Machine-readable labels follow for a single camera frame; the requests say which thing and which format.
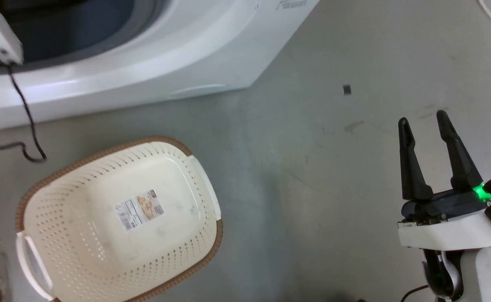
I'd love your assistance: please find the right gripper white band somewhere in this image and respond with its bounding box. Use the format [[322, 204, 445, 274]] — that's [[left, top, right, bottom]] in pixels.
[[397, 110, 491, 251]]

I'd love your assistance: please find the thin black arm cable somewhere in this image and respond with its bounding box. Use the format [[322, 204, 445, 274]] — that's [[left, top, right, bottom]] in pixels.
[[0, 65, 47, 163], [400, 284, 430, 302]]

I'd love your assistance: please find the printed label sticker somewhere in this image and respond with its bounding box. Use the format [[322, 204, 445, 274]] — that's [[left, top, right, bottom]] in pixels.
[[115, 189, 165, 232]]

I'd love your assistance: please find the grey washer door gasket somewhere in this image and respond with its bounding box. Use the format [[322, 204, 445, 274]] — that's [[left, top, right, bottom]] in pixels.
[[0, 0, 171, 73]]

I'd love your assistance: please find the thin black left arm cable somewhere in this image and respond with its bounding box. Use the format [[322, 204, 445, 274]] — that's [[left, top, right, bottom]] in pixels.
[[0, 65, 47, 163]]

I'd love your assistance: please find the white washing machine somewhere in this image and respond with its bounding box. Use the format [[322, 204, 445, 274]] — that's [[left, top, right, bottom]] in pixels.
[[0, 0, 321, 130]]

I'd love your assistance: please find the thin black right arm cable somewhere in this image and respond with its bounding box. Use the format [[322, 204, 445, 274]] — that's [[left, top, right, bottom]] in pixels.
[[400, 284, 430, 302]]

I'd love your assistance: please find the cream laundry basket brown rim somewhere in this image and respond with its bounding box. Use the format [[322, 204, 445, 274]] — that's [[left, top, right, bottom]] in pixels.
[[16, 136, 224, 302]]

